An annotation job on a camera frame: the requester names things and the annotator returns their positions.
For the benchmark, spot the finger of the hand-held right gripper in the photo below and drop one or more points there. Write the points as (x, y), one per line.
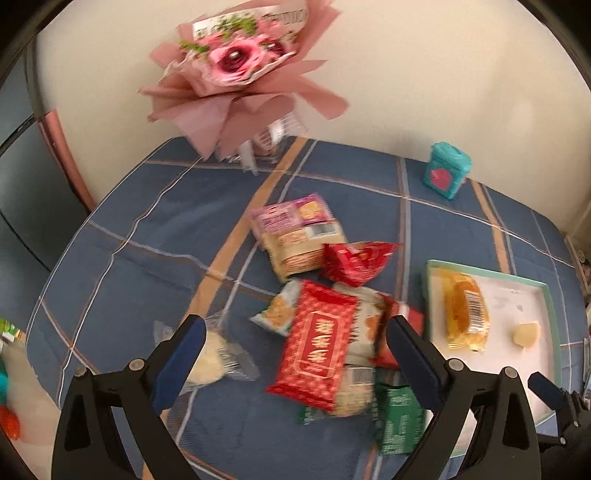
(545, 390)

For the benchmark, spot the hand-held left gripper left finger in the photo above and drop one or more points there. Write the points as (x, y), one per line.
(184, 364)

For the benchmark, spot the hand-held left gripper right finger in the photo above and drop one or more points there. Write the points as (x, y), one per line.
(411, 364)

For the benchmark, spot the clear white bun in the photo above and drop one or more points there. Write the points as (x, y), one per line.
(207, 360)

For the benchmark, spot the dark red snack packet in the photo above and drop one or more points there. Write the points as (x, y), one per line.
(406, 314)

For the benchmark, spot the dark green snack packet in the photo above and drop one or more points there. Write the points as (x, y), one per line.
(399, 420)

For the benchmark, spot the white packet with black calligraphy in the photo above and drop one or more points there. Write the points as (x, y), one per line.
(367, 327)

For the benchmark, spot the red packet with gold label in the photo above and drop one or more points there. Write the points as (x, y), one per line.
(316, 346)

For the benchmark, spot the white tray with teal rim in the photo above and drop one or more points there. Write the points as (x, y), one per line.
(512, 295)

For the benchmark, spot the green white snack packet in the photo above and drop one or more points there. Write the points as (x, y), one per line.
(277, 314)

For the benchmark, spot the red floral snack packet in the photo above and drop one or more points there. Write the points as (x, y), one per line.
(355, 265)

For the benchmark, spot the beige cracker packet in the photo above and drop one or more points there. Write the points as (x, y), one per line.
(295, 258)

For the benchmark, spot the purple pink snack packet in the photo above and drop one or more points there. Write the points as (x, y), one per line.
(286, 214)

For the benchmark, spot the pale jelly cup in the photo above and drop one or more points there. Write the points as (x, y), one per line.
(527, 333)

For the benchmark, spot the yellow cake packet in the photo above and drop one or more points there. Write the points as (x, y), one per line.
(466, 309)

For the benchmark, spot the blue plaid tablecloth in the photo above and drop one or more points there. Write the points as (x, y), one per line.
(152, 240)

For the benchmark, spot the green box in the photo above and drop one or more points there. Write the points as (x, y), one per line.
(10, 330)

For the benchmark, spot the teal tin with pink heart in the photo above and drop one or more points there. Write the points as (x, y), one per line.
(445, 170)

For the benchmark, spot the dark grey cabinet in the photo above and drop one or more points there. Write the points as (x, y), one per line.
(32, 198)

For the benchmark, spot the clear glass vase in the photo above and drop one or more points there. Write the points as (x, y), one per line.
(272, 138)

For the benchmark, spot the pink board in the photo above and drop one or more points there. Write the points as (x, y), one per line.
(62, 152)

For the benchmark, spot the pink rose bouquet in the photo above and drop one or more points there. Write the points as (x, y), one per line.
(231, 64)

